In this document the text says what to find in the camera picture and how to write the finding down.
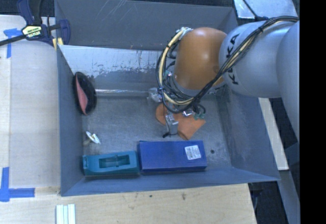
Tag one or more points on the grey metal bin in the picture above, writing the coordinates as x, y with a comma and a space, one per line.
122, 24

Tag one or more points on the blue box with white label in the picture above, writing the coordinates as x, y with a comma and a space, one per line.
165, 156

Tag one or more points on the teal plastic block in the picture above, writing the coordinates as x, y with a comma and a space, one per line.
112, 167

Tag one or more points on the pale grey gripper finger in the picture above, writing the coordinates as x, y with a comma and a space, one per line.
174, 127
168, 123

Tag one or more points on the pale wood board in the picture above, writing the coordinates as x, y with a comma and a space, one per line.
33, 116

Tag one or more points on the orange cloth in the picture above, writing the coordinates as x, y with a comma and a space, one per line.
189, 127

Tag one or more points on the small white plastic piece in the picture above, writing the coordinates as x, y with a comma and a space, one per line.
93, 138

